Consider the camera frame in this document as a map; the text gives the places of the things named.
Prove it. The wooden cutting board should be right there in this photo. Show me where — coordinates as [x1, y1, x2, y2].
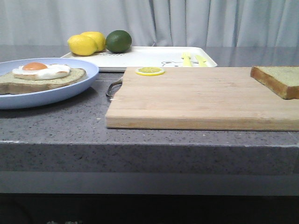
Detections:
[106, 67, 299, 131]

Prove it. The yellow plastic fork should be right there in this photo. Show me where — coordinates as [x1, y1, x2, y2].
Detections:
[181, 52, 192, 67]

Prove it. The fried egg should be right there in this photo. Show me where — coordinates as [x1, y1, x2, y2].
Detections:
[12, 62, 71, 80]

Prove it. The light blue plate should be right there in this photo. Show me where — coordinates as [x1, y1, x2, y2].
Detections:
[0, 58, 99, 110]

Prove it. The white curtain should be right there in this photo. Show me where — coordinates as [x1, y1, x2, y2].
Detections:
[0, 0, 299, 47]

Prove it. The rear yellow lemon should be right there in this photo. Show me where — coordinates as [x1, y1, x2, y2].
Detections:
[81, 31, 106, 52]

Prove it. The front yellow lemon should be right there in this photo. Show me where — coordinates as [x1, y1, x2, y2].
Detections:
[67, 35, 97, 56]

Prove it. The metal cutting board handle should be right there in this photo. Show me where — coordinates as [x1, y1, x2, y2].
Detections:
[106, 77, 123, 101]

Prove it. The green lime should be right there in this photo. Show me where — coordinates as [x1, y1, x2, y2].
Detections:
[106, 30, 132, 53]

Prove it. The yellow lemon slice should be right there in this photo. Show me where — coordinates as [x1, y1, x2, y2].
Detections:
[135, 67, 165, 76]

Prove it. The bread slice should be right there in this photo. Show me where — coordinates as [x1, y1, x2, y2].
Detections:
[250, 66, 299, 99]
[0, 68, 87, 95]

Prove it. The white bear tray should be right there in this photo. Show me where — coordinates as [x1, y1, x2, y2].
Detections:
[63, 46, 217, 72]

